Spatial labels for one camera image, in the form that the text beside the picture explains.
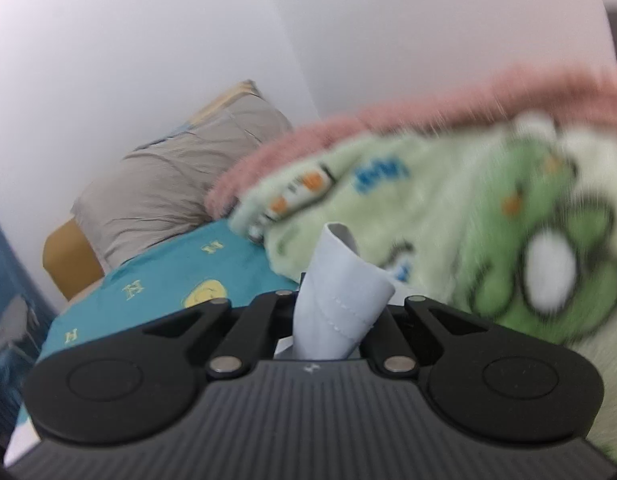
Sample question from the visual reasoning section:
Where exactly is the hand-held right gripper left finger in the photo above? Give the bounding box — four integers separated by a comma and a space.
141, 289, 303, 380

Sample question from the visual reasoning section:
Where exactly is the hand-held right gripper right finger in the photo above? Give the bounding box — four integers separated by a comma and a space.
359, 296, 495, 377

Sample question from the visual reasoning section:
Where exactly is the white garment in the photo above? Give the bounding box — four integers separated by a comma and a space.
292, 222, 397, 361

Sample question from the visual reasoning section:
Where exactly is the teal smiley print bedsheet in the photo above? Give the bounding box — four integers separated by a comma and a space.
3, 220, 302, 466

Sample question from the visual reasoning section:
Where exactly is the green and pink printed blanket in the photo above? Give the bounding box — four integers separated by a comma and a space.
204, 65, 617, 466

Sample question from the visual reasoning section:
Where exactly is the grey pillow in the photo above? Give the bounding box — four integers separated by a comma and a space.
71, 94, 294, 271

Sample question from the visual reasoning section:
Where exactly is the yellow and blue pillow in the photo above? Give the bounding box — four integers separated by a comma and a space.
138, 79, 265, 151

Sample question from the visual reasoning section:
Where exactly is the yellow headboard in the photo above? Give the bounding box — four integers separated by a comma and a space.
42, 217, 106, 303

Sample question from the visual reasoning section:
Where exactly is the grey cloth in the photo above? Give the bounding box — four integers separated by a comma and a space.
0, 294, 42, 363

